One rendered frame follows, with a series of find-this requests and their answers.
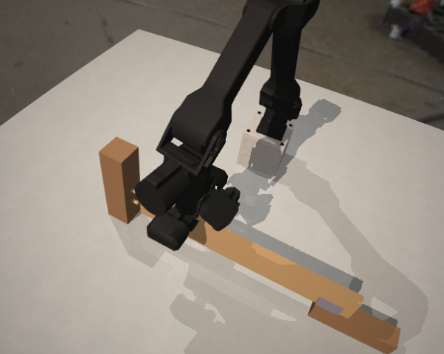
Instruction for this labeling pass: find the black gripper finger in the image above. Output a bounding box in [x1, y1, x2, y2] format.
[165, 207, 199, 232]

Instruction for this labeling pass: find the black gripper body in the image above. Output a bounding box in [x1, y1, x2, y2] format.
[147, 165, 228, 251]

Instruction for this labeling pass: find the long light wooden rail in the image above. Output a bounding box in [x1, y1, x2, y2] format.
[187, 215, 364, 318]

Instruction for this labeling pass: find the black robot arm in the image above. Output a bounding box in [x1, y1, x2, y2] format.
[134, 0, 320, 232]

